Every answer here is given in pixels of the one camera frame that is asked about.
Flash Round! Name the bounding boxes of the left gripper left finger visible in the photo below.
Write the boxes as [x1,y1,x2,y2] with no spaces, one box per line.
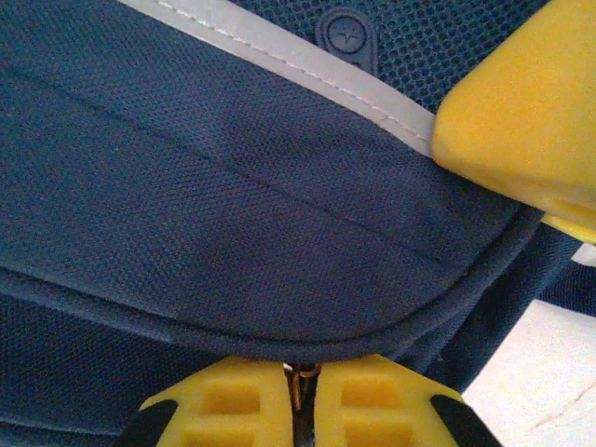
[115,357,295,447]

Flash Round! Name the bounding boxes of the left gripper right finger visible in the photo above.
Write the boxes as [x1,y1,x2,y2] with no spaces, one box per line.
[310,352,503,447]

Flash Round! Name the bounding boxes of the navy blue backpack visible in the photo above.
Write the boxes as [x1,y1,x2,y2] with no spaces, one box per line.
[0,0,596,447]

